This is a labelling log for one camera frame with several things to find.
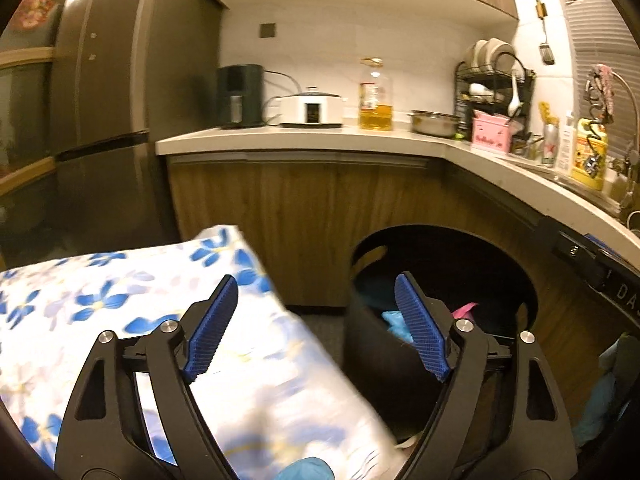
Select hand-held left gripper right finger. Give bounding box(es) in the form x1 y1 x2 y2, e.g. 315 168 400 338
394 270 576 480

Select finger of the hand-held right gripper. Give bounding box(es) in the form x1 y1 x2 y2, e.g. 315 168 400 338
584 232 618 257
539 215 610 287

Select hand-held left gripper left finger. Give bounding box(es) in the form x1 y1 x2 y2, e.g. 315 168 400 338
52 274 241 480

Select blue rubber glove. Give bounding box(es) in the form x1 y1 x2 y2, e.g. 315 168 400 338
381 310 416 346

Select black trash bin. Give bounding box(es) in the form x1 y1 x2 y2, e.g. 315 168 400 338
344 225 543 441

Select yellow detergent bottle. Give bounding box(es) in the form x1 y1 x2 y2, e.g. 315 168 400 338
571 117 608 191

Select white plastic bottle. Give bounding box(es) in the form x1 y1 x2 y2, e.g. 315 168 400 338
556 111 576 173

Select drink can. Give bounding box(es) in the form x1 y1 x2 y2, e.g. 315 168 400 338
542 121 560 167

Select person's blue clothing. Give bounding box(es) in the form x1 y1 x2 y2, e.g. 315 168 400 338
572 332 640 448

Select pink plastic basket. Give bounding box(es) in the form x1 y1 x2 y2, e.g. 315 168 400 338
471 110 513 153

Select kitchen counter cabinet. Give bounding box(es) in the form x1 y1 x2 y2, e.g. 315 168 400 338
155 125 640 411

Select white ladle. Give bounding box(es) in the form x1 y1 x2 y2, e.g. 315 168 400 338
506 72 524 117

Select steel basin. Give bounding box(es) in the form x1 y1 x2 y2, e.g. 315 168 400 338
407 110 463 137

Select metal spatula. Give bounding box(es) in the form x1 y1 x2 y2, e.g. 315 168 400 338
535 0 555 66

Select black dish rack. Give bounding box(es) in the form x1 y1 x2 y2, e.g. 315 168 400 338
454 52 536 146

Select grey ceramic bowl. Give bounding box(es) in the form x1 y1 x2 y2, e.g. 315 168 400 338
487 37 516 63

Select cooking oil bottle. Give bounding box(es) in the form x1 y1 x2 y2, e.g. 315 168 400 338
357 57 394 132

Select window blinds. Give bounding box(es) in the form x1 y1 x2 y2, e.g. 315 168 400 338
547 0 640 146

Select white electric cooker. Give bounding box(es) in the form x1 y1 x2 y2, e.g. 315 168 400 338
277 86 347 128

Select black air fryer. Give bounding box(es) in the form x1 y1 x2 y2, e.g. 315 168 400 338
216 64 266 130

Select grey refrigerator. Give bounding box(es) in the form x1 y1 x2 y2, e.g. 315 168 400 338
50 0 226 251

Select wooden glass door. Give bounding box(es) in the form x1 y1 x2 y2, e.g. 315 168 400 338
0 0 83 211

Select red flower decoration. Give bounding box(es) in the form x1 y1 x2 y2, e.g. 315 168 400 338
17 0 58 31

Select black coiled cord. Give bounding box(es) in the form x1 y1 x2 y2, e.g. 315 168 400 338
582 80 608 171

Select black power cable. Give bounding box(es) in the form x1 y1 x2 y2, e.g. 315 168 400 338
262 71 298 126

